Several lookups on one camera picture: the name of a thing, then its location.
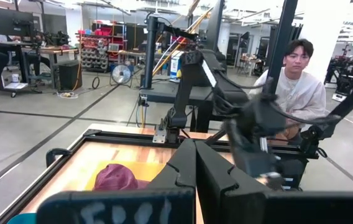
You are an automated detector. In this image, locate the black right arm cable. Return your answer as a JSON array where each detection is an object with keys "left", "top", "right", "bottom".
[{"left": 268, "top": 99, "right": 342, "bottom": 126}]

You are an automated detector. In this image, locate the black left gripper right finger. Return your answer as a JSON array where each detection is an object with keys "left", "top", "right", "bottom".
[{"left": 195, "top": 139, "right": 353, "bottom": 224}]

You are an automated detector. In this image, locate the black clamp mount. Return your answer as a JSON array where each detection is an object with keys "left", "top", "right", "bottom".
[{"left": 45, "top": 147, "right": 71, "bottom": 168}]

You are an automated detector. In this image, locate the black computer monitor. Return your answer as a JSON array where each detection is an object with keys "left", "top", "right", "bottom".
[{"left": 0, "top": 5, "right": 35, "bottom": 39}]

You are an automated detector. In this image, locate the black monitor stand pole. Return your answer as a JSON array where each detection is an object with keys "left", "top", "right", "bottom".
[{"left": 143, "top": 14, "right": 199, "bottom": 91}]

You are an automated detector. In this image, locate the yellow translucent plastic bin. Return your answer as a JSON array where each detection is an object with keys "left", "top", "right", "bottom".
[{"left": 84, "top": 160, "right": 167, "bottom": 192}]

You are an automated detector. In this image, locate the white and blue carton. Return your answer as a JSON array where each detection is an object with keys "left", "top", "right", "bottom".
[{"left": 169, "top": 50, "right": 184, "bottom": 79}]

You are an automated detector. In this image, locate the parts shelf with red bins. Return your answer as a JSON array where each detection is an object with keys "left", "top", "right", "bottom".
[{"left": 77, "top": 26, "right": 126, "bottom": 73}]

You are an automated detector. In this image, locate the black trash bin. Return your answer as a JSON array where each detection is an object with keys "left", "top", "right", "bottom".
[{"left": 58, "top": 60, "right": 83, "bottom": 91}]

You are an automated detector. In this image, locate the background robot workstation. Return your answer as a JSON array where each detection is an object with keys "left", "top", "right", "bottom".
[{"left": 324, "top": 43, "right": 353, "bottom": 103}]

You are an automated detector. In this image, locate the blue plastic bin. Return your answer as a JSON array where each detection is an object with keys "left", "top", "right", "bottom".
[{"left": 7, "top": 212, "right": 38, "bottom": 224}]

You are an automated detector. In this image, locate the small floor fan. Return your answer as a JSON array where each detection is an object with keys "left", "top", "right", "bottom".
[{"left": 109, "top": 63, "right": 134, "bottom": 88}]

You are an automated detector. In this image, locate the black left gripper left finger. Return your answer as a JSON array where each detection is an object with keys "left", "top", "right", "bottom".
[{"left": 36, "top": 138, "right": 198, "bottom": 224}]

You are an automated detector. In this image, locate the maroon hat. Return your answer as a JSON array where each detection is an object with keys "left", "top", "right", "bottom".
[{"left": 93, "top": 164, "right": 150, "bottom": 192}]

